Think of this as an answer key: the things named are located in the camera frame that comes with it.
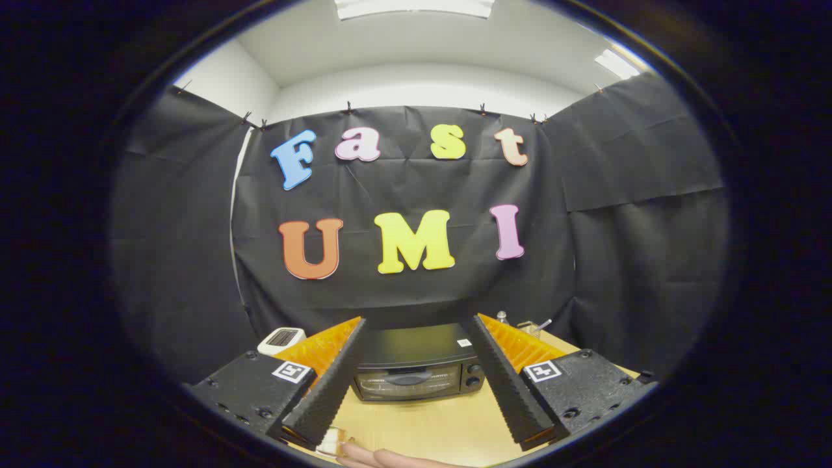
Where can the bread sandwich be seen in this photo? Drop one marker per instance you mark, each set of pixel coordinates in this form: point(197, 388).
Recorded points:
point(328, 442)

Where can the small ceiling light panel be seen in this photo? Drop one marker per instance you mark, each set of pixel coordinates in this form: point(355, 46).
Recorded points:
point(617, 64)

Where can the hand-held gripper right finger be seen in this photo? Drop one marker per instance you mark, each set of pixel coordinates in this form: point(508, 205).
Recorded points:
point(510, 383)

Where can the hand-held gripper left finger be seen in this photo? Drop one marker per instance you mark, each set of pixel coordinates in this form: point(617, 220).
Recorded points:
point(331, 383)

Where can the long ceiling light panel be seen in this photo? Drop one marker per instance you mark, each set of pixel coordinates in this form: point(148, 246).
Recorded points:
point(416, 8)

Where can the row of black clips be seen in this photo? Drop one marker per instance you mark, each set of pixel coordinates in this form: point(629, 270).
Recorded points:
point(349, 107)

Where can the black toaster oven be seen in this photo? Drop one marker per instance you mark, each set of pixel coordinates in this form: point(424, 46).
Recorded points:
point(416, 348)

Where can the white pop-up toaster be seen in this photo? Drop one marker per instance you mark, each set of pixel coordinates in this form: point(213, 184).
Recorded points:
point(281, 339)

